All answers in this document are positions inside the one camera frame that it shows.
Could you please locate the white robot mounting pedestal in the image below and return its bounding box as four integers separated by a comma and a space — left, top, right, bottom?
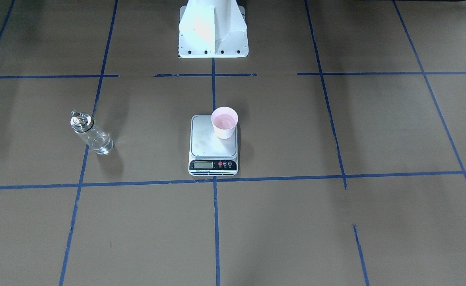
177, 0, 249, 58

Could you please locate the grey digital kitchen scale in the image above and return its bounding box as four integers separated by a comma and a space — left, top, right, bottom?
188, 115, 239, 177

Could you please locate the glass sauce dispenser bottle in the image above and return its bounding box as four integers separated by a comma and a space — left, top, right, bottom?
70, 110, 114, 155

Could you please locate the pink plastic cup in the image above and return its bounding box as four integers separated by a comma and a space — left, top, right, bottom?
211, 106, 239, 139

